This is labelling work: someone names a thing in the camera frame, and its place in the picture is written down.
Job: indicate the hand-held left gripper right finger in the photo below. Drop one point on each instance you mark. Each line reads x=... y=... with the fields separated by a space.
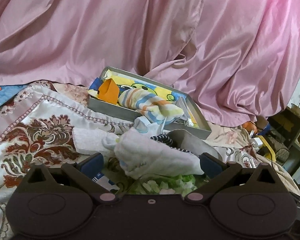
x=210 y=164

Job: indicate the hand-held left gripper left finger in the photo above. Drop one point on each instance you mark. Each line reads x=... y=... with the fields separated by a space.
x=92 y=163

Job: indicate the white terry towel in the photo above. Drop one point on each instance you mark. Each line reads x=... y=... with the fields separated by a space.
x=90 y=141

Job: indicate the grey-brown cloth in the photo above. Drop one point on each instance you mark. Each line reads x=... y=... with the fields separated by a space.
x=197 y=142

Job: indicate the white washcloth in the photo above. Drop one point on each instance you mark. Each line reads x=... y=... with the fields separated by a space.
x=160 y=157

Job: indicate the dark striped sock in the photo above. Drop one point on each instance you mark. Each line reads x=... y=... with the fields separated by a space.
x=162 y=140

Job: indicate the grey tray box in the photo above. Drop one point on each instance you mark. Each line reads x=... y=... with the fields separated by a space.
x=107 y=108

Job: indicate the clear plastic bag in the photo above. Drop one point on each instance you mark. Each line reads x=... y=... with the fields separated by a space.
x=185 y=110

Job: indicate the white blue-printed cloth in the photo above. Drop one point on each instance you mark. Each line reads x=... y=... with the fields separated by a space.
x=147 y=126

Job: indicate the pastel striped towel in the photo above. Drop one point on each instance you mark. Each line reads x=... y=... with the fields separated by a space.
x=145 y=102

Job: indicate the white blue milk carton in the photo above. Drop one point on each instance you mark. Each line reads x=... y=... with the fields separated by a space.
x=102 y=181

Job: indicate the white knit sock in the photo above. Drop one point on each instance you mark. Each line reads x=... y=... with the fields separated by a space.
x=111 y=141

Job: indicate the beige cloth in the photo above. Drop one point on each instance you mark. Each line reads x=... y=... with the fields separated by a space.
x=240 y=140

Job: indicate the clear jar of green stars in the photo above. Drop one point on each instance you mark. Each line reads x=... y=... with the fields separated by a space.
x=165 y=183

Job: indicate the white charger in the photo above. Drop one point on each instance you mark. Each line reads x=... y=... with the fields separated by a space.
x=258 y=140

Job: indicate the floral patterned blanket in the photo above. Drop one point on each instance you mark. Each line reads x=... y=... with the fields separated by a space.
x=40 y=130

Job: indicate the brown cardboard piece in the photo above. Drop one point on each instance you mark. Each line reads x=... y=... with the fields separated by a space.
x=262 y=121

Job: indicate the dark shelf unit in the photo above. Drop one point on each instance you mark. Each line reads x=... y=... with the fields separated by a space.
x=292 y=130

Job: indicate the cartoon bear drawing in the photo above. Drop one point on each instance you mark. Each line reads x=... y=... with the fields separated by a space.
x=145 y=86

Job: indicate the blue drawing paper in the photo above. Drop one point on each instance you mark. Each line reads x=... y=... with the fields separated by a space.
x=5 y=97

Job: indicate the pink satin sheet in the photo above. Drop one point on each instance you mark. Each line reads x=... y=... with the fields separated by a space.
x=140 y=30

